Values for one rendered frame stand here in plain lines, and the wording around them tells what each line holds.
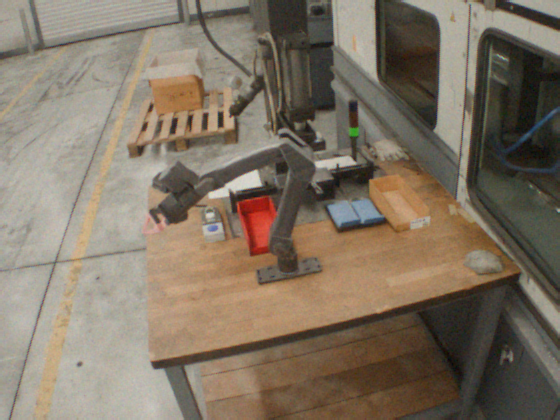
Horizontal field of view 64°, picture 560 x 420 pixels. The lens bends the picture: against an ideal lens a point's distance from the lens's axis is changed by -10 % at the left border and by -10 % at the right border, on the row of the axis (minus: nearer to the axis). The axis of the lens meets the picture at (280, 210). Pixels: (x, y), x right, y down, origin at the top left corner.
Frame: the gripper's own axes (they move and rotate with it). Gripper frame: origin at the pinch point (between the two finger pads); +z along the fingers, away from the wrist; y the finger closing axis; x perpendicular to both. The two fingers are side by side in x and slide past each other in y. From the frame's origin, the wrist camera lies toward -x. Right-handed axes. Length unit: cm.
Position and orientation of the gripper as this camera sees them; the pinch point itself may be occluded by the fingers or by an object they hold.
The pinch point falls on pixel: (154, 227)
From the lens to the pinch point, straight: 148.6
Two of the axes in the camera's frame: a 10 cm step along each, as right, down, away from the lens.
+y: -3.7, 2.1, -9.0
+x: 5.8, 8.1, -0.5
